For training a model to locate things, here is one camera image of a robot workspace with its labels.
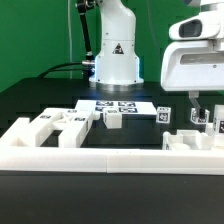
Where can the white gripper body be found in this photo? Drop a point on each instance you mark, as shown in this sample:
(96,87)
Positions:
(192,66)

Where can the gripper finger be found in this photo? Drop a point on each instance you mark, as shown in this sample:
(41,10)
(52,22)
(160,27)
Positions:
(199,106)

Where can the white chair seat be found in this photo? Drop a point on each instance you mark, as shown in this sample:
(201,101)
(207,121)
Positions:
(192,140)

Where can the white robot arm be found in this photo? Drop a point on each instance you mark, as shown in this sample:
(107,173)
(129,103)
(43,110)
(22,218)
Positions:
(117,66)

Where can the white base tag plate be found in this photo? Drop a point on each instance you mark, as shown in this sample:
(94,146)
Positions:
(124,107)

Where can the white U-shaped obstacle fence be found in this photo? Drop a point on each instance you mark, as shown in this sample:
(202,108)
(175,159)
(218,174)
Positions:
(14,157)

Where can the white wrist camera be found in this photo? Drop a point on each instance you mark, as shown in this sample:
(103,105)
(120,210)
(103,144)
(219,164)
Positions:
(206,25)

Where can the white chair back frame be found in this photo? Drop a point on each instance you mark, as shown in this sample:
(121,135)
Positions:
(73,126)

